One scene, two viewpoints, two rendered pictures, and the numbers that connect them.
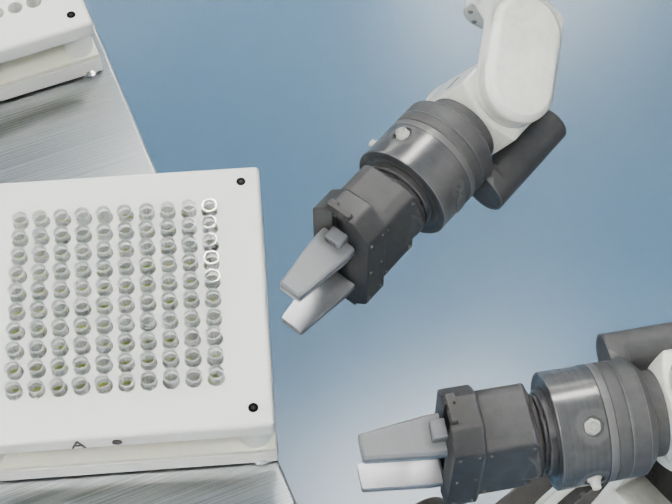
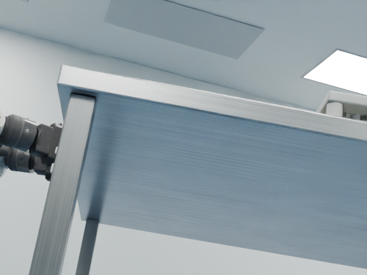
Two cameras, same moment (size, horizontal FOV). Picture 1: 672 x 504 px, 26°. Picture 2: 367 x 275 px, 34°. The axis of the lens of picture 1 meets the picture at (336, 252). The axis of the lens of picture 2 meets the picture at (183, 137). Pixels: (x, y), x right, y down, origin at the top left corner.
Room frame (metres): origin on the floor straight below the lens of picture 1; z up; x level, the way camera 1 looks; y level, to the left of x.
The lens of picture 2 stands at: (2.05, 0.84, 0.50)
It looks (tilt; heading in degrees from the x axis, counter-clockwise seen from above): 19 degrees up; 198
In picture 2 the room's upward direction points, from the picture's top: 9 degrees clockwise
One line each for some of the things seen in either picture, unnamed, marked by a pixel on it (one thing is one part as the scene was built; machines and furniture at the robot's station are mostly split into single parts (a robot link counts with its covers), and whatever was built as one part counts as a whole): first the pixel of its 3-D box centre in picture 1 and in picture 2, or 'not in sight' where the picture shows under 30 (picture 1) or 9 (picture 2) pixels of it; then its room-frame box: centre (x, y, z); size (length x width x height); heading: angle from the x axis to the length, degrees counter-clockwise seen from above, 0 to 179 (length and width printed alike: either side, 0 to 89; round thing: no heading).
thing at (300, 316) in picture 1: (316, 302); not in sight; (0.58, 0.02, 0.96); 0.06 x 0.03 x 0.02; 141
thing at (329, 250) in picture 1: (315, 262); not in sight; (0.58, 0.02, 1.02); 0.06 x 0.03 x 0.02; 141
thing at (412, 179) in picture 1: (384, 206); (36, 138); (0.65, -0.04, 0.99); 0.12 x 0.10 x 0.13; 141
